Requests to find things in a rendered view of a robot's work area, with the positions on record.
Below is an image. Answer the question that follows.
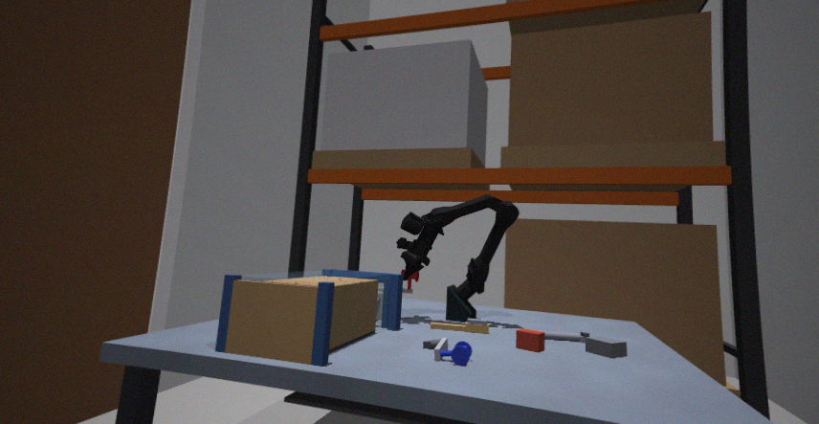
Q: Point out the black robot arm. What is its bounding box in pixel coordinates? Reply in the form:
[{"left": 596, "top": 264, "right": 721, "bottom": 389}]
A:
[{"left": 401, "top": 194, "right": 519, "bottom": 303}]

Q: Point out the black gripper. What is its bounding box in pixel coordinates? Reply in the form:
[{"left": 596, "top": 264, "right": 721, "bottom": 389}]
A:
[{"left": 401, "top": 237, "right": 432, "bottom": 280}]

